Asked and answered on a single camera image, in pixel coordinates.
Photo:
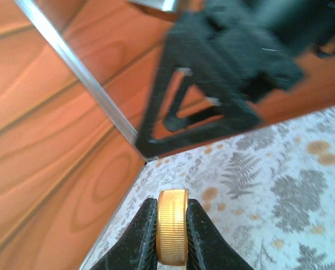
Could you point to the gold bottle cap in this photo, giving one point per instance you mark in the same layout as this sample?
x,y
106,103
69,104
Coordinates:
x,y
171,225

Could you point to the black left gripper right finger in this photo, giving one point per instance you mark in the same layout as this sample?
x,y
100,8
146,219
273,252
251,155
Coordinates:
x,y
209,242

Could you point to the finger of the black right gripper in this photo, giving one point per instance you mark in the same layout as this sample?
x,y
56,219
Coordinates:
x,y
156,112

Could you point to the floral table cloth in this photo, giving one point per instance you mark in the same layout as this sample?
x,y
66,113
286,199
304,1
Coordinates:
x,y
268,197

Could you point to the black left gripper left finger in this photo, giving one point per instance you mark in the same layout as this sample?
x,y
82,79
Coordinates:
x,y
133,242

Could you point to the aluminium corner post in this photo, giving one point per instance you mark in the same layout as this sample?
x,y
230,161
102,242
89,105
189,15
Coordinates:
x,y
80,70

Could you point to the aluminium top frame bar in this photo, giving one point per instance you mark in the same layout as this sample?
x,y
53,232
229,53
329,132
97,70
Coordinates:
x,y
153,4

